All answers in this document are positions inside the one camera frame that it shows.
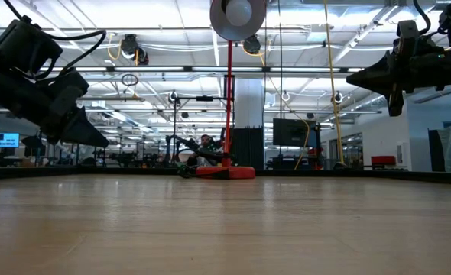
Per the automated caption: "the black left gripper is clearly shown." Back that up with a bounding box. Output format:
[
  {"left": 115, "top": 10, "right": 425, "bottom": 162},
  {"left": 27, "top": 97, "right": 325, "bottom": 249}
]
[{"left": 30, "top": 89, "right": 110, "bottom": 149}]

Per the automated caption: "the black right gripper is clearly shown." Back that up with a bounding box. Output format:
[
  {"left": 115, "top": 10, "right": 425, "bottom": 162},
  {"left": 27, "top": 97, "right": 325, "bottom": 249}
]
[{"left": 346, "top": 49, "right": 443, "bottom": 118}]

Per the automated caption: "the blue screen monitor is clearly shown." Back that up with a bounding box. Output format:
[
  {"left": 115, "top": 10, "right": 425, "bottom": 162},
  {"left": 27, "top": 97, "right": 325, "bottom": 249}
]
[{"left": 0, "top": 132, "right": 21, "bottom": 148}]

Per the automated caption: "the red box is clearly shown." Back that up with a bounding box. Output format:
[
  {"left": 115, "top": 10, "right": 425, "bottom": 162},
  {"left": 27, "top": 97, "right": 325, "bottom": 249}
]
[{"left": 371, "top": 155, "right": 397, "bottom": 167}]

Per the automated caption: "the person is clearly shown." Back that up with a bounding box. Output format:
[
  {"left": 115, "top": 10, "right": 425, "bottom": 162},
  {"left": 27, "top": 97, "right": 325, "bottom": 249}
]
[{"left": 187, "top": 134, "right": 225, "bottom": 168}]

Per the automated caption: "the black column panel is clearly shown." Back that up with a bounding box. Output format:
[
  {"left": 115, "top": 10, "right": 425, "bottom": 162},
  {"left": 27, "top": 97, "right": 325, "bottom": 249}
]
[{"left": 231, "top": 128, "right": 265, "bottom": 171}]

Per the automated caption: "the red desk lamp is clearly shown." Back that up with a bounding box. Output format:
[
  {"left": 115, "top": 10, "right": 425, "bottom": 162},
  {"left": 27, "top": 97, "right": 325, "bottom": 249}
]
[{"left": 196, "top": 0, "right": 268, "bottom": 180}]

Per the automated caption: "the black metal table frame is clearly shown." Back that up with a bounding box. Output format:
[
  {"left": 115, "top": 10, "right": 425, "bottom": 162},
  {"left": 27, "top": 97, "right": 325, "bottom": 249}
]
[{"left": 0, "top": 167, "right": 451, "bottom": 186}]

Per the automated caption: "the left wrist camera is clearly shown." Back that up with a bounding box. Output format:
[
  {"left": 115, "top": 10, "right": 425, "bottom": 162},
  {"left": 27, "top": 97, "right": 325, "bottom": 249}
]
[{"left": 50, "top": 70, "right": 90, "bottom": 102}]

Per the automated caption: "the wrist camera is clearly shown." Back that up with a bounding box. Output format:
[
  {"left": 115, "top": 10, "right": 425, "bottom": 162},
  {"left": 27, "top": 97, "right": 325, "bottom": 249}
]
[
  {"left": 395, "top": 20, "right": 420, "bottom": 58},
  {"left": 50, "top": 70, "right": 90, "bottom": 102}
]

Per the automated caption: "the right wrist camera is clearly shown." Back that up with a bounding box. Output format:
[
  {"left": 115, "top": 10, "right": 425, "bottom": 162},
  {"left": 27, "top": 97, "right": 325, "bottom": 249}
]
[{"left": 395, "top": 20, "right": 420, "bottom": 58}]

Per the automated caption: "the yellow hanging power cord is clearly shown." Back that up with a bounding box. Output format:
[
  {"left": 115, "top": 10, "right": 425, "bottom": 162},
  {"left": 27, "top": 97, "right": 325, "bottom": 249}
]
[{"left": 322, "top": 0, "right": 351, "bottom": 170}]

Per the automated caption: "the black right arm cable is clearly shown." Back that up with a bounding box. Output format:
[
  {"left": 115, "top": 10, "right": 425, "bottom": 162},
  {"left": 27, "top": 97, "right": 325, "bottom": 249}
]
[{"left": 412, "top": 0, "right": 431, "bottom": 36}]

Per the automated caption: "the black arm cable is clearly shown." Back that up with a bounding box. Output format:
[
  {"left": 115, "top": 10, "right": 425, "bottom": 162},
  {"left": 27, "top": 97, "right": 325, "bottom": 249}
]
[
  {"left": 2, "top": 0, "right": 108, "bottom": 79},
  {"left": 412, "top": 0, "right": 431, "bottom": 36}
]

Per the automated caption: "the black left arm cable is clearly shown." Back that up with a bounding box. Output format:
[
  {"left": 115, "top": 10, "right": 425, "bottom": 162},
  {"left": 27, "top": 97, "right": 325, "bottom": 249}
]
[{"left": 2, "top": 0, "right": 108, "bottom": 79}]

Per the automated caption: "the black ceiling cord reel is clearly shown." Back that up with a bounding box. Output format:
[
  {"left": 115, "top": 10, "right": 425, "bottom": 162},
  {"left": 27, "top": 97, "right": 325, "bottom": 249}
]
[
  {"left": 242, "top": 34, "right": 263, "bottom": 55},
  {"left": 120, "top": 33, "right": 150, "bottom": 66}
]

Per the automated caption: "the black wall television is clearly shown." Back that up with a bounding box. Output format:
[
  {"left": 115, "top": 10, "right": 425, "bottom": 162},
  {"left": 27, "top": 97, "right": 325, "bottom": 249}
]
[{"left": 272, "top": 118, "right": 318, "bottom": 148}]

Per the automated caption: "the black hanging power cord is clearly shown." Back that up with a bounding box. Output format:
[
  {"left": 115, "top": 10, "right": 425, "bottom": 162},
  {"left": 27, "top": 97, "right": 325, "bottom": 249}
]
[{"left": 277, "top": 0, "right": 284, "bottom": 120}]

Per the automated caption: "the black camera stand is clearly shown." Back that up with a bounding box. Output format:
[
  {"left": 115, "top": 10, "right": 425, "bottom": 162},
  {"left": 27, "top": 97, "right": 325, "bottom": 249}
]
[{"left": 171, "top": 75, "right": 236, "bottom": 169}]

